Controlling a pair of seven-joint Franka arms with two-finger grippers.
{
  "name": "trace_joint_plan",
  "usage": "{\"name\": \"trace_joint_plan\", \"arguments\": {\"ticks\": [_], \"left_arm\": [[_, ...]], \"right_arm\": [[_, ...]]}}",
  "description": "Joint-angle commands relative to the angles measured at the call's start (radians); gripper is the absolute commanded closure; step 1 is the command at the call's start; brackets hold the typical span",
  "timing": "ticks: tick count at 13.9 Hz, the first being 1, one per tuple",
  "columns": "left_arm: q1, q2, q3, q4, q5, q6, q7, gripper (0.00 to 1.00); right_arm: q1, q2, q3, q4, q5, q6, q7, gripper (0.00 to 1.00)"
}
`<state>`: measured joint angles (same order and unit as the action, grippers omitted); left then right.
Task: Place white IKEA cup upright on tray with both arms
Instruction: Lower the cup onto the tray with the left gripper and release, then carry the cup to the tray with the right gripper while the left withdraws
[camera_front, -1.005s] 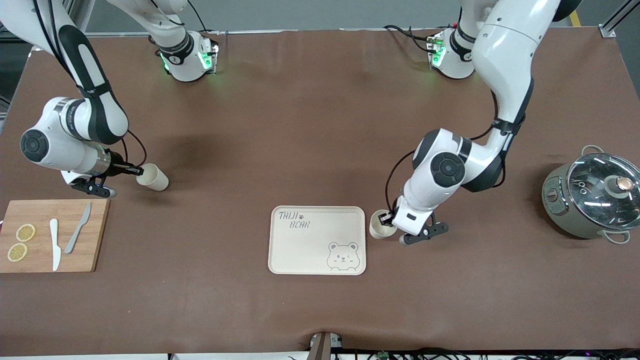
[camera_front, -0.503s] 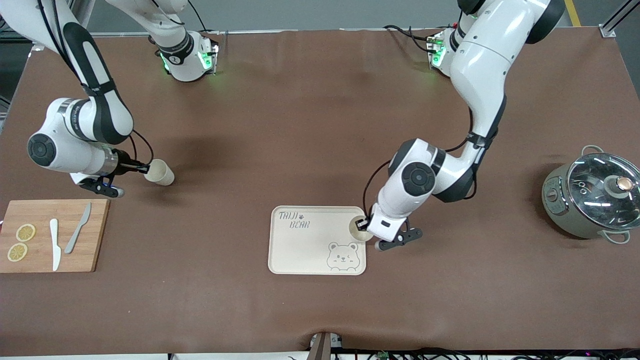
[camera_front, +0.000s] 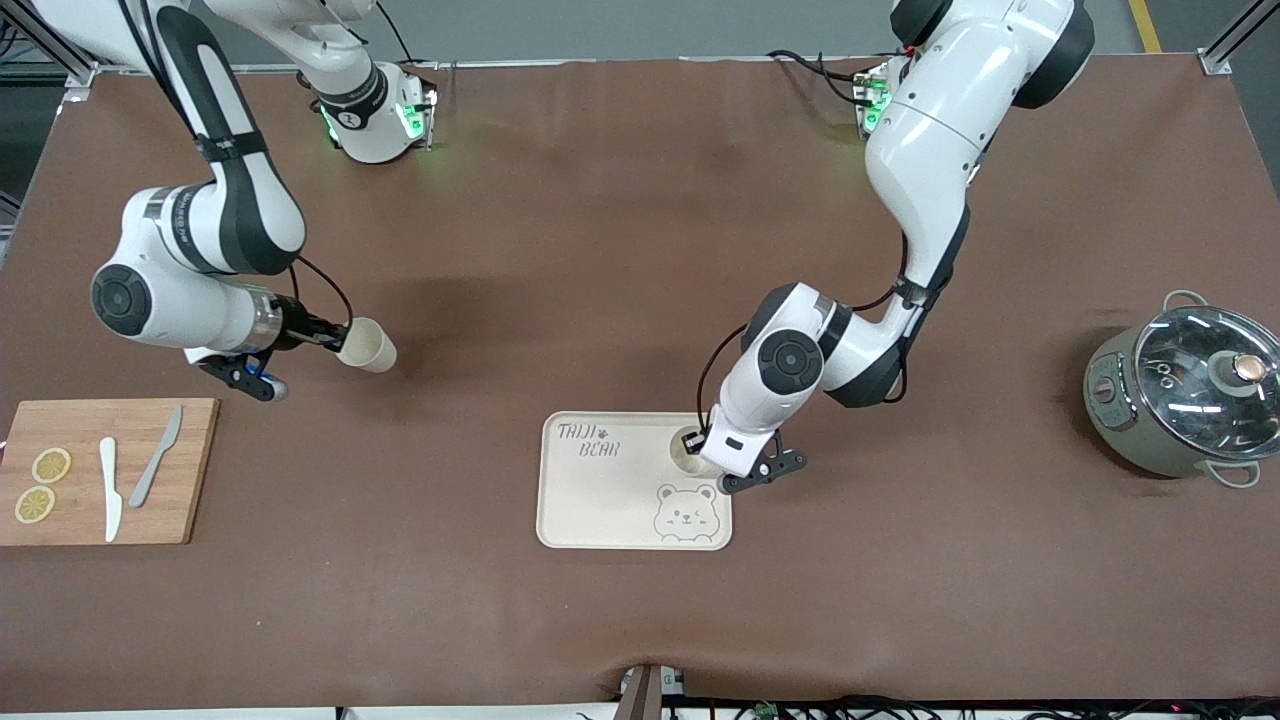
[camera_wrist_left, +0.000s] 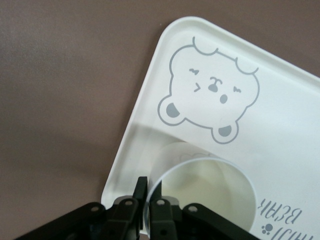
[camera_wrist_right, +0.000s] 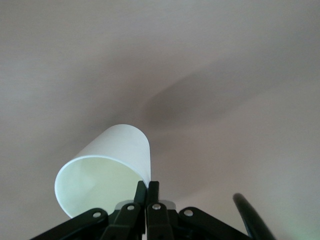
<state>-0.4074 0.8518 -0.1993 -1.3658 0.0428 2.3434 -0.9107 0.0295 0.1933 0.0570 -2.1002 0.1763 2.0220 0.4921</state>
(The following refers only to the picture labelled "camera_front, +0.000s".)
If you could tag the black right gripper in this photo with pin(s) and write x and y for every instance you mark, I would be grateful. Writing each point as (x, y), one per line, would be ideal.
(297, 326)

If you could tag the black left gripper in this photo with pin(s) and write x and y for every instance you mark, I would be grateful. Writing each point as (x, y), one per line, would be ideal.
(692, 440)

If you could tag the white IKEA cup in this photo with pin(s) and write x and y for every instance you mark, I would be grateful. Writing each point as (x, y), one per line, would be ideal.
(372, 348)
(690, 460)

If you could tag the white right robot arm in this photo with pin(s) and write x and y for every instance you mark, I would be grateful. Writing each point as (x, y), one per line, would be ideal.
(170, 300)

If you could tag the cream bear-print tray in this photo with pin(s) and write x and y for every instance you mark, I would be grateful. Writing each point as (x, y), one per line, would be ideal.
(600, 500)

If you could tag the grey plastic knife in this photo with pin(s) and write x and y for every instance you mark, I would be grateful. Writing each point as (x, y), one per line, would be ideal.
(155, 460)

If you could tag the wooden cutting board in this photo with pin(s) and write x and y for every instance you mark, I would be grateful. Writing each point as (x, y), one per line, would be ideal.
(150, 520)

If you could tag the white plastic knife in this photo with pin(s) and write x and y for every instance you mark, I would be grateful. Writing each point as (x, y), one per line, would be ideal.
(110, 490)

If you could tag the lemon slice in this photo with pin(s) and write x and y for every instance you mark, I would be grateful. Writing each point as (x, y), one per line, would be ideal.
(35, 505)
(51, 465)

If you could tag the grey electric cooking pot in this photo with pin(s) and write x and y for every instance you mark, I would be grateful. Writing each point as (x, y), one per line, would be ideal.
(1110, 400)

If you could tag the glass pot lid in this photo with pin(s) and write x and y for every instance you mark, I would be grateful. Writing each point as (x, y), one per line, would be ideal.
(1180, 380)

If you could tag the metal table edge bracket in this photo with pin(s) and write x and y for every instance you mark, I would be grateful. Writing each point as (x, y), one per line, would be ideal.
(645, 695)

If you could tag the aluminium frame post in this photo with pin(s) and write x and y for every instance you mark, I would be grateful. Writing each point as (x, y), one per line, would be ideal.
(1215, 62)
(75, 70)

